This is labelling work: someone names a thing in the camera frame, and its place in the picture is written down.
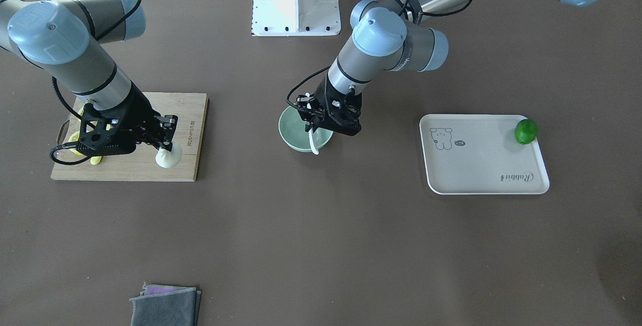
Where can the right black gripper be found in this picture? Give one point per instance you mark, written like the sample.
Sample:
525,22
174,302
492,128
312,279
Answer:
136,111

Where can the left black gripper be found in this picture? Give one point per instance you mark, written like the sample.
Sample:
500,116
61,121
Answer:
324,96

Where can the white ceramic spoon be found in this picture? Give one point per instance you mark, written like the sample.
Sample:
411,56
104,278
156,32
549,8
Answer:
311,139

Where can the white steamed bun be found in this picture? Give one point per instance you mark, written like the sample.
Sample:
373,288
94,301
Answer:
169,158

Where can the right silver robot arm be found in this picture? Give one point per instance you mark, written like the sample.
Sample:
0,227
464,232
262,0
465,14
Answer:
65,38

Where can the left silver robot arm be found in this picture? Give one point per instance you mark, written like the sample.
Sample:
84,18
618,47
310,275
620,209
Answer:
386,36

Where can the light green bowl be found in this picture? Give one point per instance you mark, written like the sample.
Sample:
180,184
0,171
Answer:
292,131

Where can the wooden cutting board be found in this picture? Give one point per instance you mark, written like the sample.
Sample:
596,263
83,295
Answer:
140,166

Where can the yellow plastic knife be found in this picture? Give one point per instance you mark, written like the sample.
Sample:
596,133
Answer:
73,138

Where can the white rectangular tray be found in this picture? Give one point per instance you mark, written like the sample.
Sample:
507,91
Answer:
479,154

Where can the grey folded cloth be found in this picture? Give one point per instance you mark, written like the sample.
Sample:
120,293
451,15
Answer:
166,305

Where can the green lime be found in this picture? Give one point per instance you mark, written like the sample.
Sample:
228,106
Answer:
526,131

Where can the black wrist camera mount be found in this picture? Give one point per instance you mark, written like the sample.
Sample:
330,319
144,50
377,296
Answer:
115,142

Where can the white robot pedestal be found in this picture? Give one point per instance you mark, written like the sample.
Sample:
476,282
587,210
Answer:
281,18

